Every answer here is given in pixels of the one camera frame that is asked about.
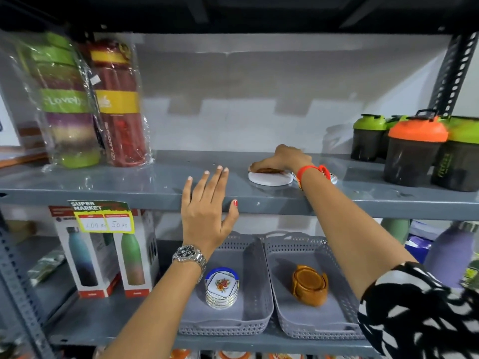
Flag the person's left hand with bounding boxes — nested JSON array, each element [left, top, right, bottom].
[[181, 165, 240, 258]]

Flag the person's right hand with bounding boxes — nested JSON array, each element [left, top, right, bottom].
[[248, 144, 315, 176]]

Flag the grey metal shelf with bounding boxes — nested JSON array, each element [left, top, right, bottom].
[[0, 150, 479, 221]]

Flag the grey plastic basket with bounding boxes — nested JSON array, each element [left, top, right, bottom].
[[261, 230, 369, 341], [176, 231, 275, 337]]

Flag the stack of brown coasters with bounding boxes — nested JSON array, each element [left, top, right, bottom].
[[291, 265, 329, 307]]

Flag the person's right forearm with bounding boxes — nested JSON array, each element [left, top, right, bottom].
[[301, 170, 418, 302]]

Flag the person's left forearm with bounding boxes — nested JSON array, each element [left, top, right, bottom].
[[101, 259, 203, 359]]

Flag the grey metal shelf board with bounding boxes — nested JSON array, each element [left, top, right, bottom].
[[44, 235, 379, 358], [14, 235, 77, 318]]

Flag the red wrist band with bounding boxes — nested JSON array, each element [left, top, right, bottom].
[[296, 164, 332, 190]]

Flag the silver wristwatch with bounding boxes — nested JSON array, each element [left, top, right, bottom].
[[172, 244, 208, 284]]

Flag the white box green bottle print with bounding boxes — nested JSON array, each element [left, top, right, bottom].
[[112, 209, 161, 299]]

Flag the yellow price label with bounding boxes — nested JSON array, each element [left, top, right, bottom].
[[68, 200, 135, 234]]

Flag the red yellow wrapped bottle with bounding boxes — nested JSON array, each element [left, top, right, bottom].
[[74, 39, 155, 168]]

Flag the white box blue bottle print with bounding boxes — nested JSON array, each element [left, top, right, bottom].
[[48, 205, 121, 299]]

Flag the orange lid shaker bottle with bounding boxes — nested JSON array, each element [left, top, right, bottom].
[[383, 109, 449, 188]]

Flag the pastel green pink bottle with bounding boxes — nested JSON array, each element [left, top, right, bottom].
[[381, 218, 411, 245]]

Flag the row of orange lidded jars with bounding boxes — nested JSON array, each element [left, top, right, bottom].
[[93, 346, 360, 359]]

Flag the blue packet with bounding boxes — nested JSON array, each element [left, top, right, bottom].
[[404, 220, 439, 264]]

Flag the green purple wrapped bottle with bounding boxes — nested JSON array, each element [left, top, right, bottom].
[[0, 29, 104, 173]]

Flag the green wrapped packet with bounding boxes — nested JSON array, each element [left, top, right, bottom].
[[28, 248, 66, 288]]

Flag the purple metal bottle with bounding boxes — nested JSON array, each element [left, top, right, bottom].
[[423, 221, 479, 288]]

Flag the wooden framed boards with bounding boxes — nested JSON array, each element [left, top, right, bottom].
[[0, 93, 49, 169]]

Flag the black white patterned sleeve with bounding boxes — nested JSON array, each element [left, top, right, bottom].
[[357, 261, 479, 359]]

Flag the yellow green packet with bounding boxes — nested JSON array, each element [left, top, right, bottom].
[[460, 257, 479, 292]]

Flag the green lid shaker with handle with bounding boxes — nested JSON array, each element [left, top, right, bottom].
[[431, 115, 479, 192]]

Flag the grey perforated upright post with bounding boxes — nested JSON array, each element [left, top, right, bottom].
[[0, 211, 57, 359], [428, 31, 479, 116]]

